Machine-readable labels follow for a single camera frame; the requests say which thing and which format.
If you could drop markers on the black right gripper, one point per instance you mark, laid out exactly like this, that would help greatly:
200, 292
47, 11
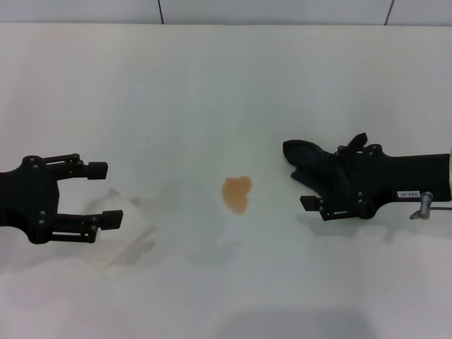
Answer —
406, 176

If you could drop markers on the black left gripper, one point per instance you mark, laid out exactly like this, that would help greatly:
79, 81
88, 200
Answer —
31, 197

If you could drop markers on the dark blue rag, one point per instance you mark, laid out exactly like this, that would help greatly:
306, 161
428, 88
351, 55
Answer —
314, 159

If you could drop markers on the white paper cup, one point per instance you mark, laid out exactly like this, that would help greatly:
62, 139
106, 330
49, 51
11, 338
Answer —
132, 229

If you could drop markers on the brown water stain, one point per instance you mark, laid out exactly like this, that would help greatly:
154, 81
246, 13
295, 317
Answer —
236, 194

